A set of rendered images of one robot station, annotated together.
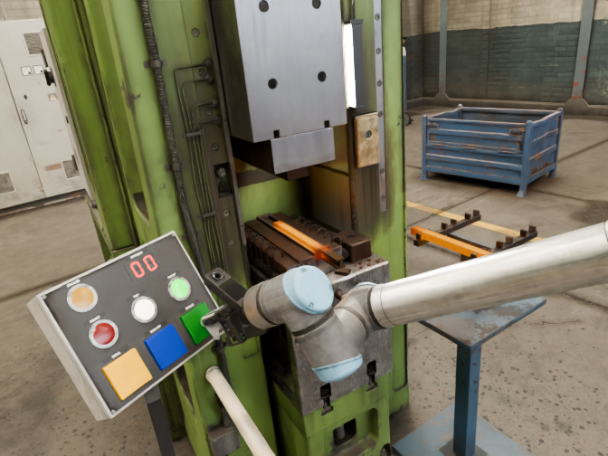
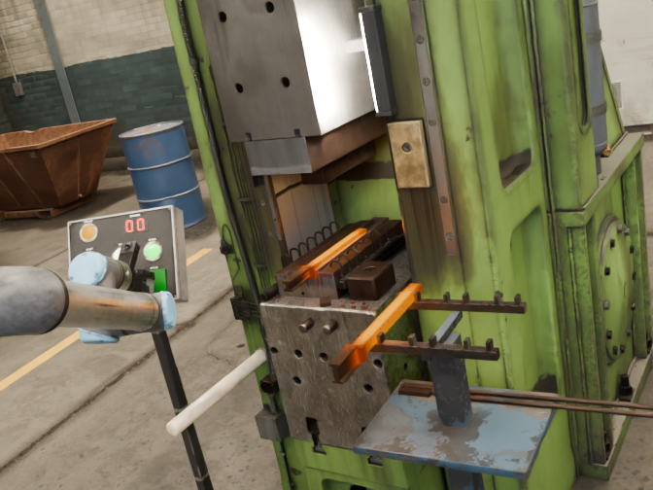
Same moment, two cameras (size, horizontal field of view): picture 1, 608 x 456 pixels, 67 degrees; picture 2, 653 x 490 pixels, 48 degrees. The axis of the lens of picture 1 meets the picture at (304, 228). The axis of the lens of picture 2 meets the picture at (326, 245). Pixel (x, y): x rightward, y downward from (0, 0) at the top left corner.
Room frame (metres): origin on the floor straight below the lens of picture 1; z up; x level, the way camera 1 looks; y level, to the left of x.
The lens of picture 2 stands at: (0.49, -1.78, 1.69)
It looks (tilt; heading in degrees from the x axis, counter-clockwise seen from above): 18 degrees down; 64
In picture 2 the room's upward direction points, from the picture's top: 12 degrees counter-clockwise
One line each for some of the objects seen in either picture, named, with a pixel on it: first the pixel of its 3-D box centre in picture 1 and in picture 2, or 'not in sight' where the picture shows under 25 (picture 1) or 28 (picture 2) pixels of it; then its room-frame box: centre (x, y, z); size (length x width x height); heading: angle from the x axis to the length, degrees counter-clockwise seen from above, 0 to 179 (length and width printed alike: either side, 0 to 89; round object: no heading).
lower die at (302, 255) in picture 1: (283, 243); (343, 254); (1.45, 0.08, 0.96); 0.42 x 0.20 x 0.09; 28
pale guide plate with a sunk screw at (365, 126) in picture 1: (366, 140); (409, 155); (1.53, -0.24, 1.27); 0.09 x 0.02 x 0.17; 118
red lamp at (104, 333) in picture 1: (103, 333); not in sight; (0.80, 0.43, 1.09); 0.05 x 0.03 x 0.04; 118
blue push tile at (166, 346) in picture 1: (166, 346); not in sight; (0.85, 0.33, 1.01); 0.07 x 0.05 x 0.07; 143
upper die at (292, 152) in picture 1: (270, 140); (320, 136); (1.45, 0.08, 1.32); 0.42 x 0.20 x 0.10; 28
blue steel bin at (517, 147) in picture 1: (488, 146); not in sight; (4.82, -2.06, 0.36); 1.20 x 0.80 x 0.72; 40
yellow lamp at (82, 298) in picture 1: (82, 298); (88, 232); (0.82, 0.46, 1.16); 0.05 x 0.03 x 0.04; 118
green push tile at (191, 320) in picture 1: (199, 323); (154, 283); (0.93, 0.27, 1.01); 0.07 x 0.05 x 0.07; 143
